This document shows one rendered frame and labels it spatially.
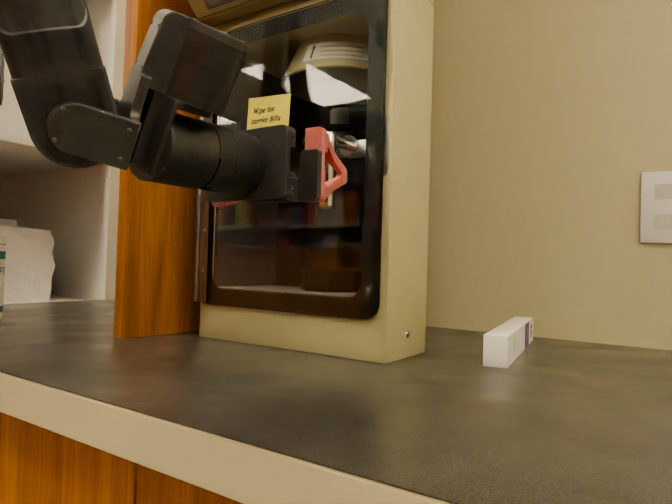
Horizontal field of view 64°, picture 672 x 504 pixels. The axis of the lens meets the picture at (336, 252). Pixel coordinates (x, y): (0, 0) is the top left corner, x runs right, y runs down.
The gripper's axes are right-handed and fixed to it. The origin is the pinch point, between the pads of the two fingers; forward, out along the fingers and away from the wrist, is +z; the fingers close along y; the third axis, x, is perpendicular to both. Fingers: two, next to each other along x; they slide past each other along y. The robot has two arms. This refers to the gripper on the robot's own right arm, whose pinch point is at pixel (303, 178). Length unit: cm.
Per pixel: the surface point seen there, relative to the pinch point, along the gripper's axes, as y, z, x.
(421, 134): -4.8, 18.7, -8.0
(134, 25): 32.9, 1.7, -24.3
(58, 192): 146, 52, -11
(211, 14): 24.0, 8.2, -26.4
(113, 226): 111, 51, 1
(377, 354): -3.8, 10.3, 19.7
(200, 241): 26.1, 9.2, 6.5
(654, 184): -29, 53, -4
